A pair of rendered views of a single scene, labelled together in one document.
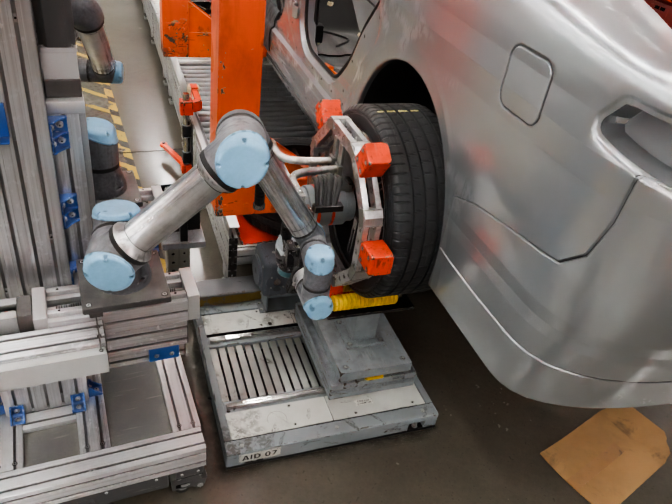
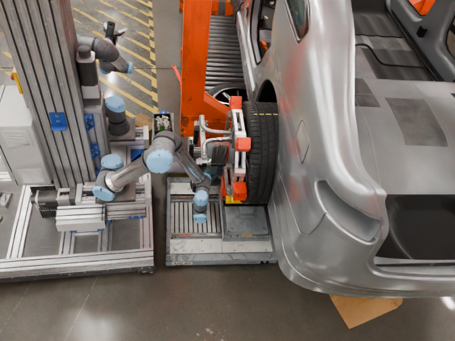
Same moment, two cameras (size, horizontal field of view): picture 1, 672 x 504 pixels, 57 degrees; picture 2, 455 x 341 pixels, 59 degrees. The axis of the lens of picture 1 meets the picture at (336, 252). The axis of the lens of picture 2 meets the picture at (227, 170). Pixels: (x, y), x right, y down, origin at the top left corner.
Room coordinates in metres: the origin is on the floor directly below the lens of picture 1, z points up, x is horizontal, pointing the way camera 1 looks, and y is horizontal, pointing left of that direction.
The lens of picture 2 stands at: (0.04, -0.34, 2.69)
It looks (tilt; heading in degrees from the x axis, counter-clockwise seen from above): 48 degrees down; 12
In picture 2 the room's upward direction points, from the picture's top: 9 degrees clockwise
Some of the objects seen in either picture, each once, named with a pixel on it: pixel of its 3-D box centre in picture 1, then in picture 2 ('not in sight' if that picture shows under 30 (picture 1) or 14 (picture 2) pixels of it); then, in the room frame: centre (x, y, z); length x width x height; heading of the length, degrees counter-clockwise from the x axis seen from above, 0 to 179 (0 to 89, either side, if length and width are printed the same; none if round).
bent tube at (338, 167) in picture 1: (320, 172); (218, 143); (1.68, 0.08, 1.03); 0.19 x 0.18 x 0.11; 114
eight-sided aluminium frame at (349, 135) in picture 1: (339, 203); (233, 152); (1.82, 0.01, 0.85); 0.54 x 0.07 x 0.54; 24
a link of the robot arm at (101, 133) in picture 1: (95, 142); (114, 108); (1.73, 0.80, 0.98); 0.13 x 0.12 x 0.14; 103
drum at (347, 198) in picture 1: (319, 205); (222, 152); (1.79, 0.08, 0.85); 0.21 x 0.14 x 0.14; 114
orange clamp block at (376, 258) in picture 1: (375, 257); (239, 191); (1.53, -0.12, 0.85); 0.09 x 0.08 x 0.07; 24
